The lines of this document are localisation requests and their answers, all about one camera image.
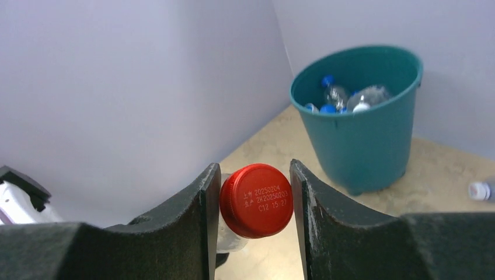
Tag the small Pepsi bottle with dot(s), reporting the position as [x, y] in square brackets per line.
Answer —
[334, 94]
[324, 109]

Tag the teal plastic bin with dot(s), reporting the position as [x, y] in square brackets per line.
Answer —
[365, 151]

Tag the clear bottle by back wall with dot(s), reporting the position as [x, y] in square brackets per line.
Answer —
[482, 190]

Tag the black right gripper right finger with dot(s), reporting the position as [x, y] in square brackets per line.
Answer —
[340, 238]

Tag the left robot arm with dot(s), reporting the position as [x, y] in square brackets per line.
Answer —
[23, 200]

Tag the white-label clear bottle white cap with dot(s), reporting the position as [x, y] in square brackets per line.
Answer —
[367, 97]

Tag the red-cap clear bottle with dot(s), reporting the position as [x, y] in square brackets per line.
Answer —
[255, 202]

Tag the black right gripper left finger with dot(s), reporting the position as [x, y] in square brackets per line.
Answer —
[175, 240]

